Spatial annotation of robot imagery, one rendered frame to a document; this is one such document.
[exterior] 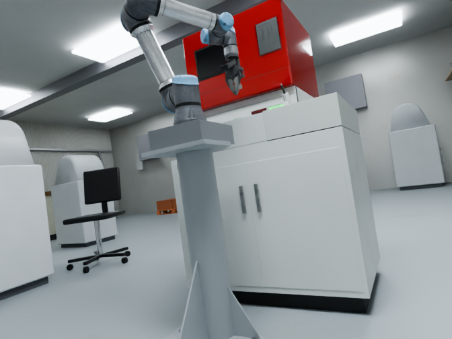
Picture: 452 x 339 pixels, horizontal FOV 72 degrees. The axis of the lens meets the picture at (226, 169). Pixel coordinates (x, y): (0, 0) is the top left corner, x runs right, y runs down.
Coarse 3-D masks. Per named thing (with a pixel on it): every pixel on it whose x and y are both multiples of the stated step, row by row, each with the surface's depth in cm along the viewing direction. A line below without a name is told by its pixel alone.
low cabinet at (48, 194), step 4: (44, 192) 620; (48, 192) 628; (48, 196) 631; (48, 200) 630; (48, 204) 629; (48, 208) 628; (52, 208) 635; (48, 212) 627; (52, 212) 634; (48, 216) 626; (52, 216) 633; (48, 220) 625; (52, 220) 632; (48, 224) 623; (52, 224) 630; (52, 228) 629; (52, 232) 628; (52, 236) 630
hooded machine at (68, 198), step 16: (64, 160) 481; (80, 160) 483; (96, 160) 508; (64, 176) 482; (80, 176) 472; (64, 192) 477; (80, 192) 462; (64, 208) 478; (80, 208) 460; (96, 208) 482; (112, 208) 508; (80, 224) 461; (112, 224) 504; (64, 240) 481; (80, 240) 462
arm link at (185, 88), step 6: (174, 78) 135; (180, 78) 133; (186, 78) 133; (192, 78) 134; (174, 84) 135; (180, 84) 133; (186, 84) 133; (192, 84) 134; (198, 84) 137; (174, 90) 135; (180, 90) 133; (186, 90) 133; (192, 90) 134; (198, 90) 137; (174, 96) 136; (180, 96) 133; (186, 96) 133; (192, 96) 133; (198, 96) 136; (174, 102) 137; (180, 102) 133
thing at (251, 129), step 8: (232, 120) 160; (240, 120) 158; (248, 120) 156; (256, 120) 153; (240, 128) 158; (248, 128) 156; (256, 128) 154; (264, 128) 151; (240, 136) 158; (248, 136) 156; (256, 136) 154; (264, 136) 152; (240, 144) 158; (248, 144) 156
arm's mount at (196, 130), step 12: (204, 120) 126; (156, 132) 133; (168, 132) 130; (180, 132) 127; (192, 132) 124; (204, 132) 125; (216, 132) 132; (228, 132) 142; (156, 144) 134; (168, 144) 130
